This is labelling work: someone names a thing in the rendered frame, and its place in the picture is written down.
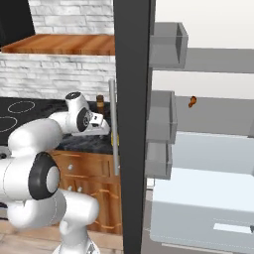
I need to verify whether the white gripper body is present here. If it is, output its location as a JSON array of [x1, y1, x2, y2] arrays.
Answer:
[[87, 117, 112, 137]]

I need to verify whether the yellow corn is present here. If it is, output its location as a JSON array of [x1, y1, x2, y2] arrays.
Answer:
[[110, 131, 120, 147]]

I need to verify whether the black fridge door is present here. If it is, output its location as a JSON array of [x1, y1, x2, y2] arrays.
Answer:
[[113, 0, 157, 254]]

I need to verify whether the wooden cabinet drawer front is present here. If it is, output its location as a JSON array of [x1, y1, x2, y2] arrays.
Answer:
[[50, 150, 117, 181]]

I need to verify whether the pale fridge crisper cover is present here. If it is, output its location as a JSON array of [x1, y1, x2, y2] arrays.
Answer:
[[171, 131, 254, 177]]

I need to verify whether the grey fridge shelf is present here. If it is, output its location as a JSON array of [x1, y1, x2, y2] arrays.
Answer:
[[174, 95, 254, 137], [184, 47, 254, 74]]

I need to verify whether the white fridge drawer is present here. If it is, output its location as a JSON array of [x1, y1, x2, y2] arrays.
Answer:
[[149, 166, 254, 254]]

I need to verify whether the brown bottle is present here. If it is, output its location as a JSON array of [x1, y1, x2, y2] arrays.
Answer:
[[95, 94, 106, 117]]

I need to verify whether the tall grey door bin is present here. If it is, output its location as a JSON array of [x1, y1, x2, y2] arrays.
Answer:
[[146, 90, 179, 145]]

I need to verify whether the small grey door bin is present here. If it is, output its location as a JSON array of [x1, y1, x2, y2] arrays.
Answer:
[[144, 142, 174, 181]]

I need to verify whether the black hob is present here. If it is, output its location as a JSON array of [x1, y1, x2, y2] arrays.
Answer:
[[0, 96, 71, 147]]

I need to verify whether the orange brown food item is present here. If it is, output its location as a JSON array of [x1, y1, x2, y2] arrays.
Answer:
[[188, 95, 198, 109]]

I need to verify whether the large grey door bin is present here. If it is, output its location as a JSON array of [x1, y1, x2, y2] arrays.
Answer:
[[149, 22, 190, 70]]

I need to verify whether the black range hood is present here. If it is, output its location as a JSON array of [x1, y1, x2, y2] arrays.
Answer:
[[0, 0, 37, 48]]

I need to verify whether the grey fridge door handle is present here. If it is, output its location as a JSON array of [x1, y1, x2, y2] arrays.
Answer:
[[108, 78, 120, 177]]

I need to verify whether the wooden wall shelf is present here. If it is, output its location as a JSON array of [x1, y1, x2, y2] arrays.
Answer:
[[0, 33, 116, 57]]

